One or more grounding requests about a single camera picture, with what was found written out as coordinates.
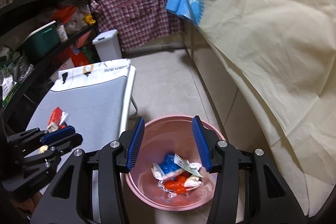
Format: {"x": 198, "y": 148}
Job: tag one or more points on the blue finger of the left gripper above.
{"x": 58, "y": 135}

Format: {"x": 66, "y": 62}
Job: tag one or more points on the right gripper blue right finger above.
{"x": 199, "y": 133}

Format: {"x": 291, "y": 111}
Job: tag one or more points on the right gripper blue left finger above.
{"x": 134, "y": 146}

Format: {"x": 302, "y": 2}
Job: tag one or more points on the red medicine box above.
{"x": 57, "y": 120}

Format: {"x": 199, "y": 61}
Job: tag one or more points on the green printed sachet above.
{"x": 190, "y": 167}

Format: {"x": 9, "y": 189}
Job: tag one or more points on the blue plastic bag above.
{"x": 168, "y": 165}

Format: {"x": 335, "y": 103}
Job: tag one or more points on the pink plastic trash bin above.
{"x": 170, "y": 134}

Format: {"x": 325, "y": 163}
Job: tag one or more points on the orange plastic bag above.
{"x": 176, "y": 185}

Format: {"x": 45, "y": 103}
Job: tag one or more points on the cream gold snack package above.
{"x": 43, "y": 149}

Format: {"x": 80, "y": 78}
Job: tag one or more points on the cream paper napkin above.
{"x": 192, "y": 182}

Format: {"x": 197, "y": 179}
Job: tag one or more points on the white pedal trash can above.
{"x": 107, "y": 45}

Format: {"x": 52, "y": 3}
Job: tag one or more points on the grey table mat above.
{"x": 94, "y": 111}

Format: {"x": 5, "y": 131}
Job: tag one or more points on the green white food bag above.
{"x": 9, "y": 71}

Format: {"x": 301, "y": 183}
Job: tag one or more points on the red bag under shelf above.
{"x": 77, "y": 52}

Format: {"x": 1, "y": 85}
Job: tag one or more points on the green plastic storage box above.
{"x": 42, "y": 40}

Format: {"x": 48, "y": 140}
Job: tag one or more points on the white jar on shelf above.
{"x": 61, "y": 31}

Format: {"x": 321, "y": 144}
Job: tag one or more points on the black metal shelf rack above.
{"x": 18, "y": 20}

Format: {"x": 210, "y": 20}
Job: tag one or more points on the yellow toy figure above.
{"x": 88, "y": 19}

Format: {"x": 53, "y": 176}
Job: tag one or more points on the red plaid shirt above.
{"x": 137, "y": 21}

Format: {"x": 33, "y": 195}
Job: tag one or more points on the cream blue paper tablecloth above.
{"x": 281, "y": 55}

